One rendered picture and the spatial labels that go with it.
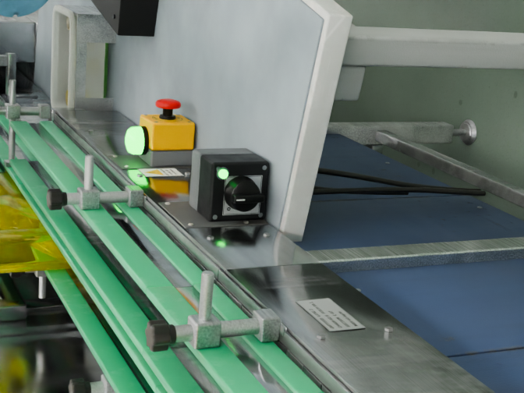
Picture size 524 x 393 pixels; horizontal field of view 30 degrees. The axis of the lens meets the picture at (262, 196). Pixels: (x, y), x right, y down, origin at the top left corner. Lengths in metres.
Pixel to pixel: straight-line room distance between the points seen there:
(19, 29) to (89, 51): 0.81
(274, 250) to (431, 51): 0.33
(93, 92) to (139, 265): 0.89
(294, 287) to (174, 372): 0.16
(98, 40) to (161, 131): 0.50
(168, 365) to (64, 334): 0.63
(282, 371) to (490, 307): 0.32
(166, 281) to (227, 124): 0.38
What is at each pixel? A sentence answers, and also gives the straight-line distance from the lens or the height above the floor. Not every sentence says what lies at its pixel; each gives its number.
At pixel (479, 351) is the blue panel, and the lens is 1.02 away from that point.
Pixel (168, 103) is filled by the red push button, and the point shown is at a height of 0.79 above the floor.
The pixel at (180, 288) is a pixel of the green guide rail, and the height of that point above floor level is 0.93.
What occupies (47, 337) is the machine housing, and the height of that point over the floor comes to 0.96.
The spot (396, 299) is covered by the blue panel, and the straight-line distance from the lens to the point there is 1.12.
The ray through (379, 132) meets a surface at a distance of 2.02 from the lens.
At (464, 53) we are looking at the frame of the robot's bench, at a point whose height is 0.52.
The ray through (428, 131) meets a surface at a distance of 2.10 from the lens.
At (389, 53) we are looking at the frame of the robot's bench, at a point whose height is 0.63.
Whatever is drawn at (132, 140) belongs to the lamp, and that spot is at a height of 0.85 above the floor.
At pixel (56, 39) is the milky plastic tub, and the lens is 2.12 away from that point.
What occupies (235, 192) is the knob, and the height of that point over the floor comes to 0.81.
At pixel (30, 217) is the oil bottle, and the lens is 1.69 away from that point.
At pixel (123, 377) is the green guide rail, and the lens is 1.26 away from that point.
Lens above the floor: 1.28
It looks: 24 degrees down
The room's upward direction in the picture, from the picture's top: 92 degrees counter-clockwise
